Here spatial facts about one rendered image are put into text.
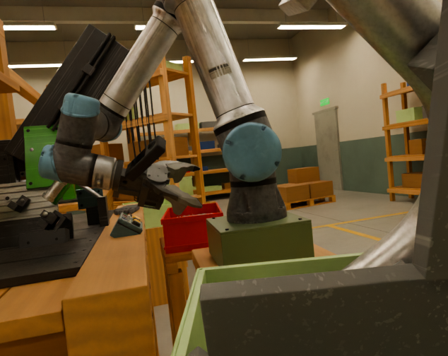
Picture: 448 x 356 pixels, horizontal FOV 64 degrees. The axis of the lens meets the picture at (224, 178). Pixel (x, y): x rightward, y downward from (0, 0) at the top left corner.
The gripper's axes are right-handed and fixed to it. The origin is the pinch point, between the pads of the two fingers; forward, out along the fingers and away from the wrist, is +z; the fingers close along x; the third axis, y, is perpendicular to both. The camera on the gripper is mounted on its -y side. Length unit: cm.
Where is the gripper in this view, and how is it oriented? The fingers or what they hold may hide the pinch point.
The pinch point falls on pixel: (202, 184)
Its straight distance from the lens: 84.7
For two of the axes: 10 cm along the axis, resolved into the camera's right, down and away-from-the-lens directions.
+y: -3.0, 7.9, 5.4
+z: 9.5, 1.9, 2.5
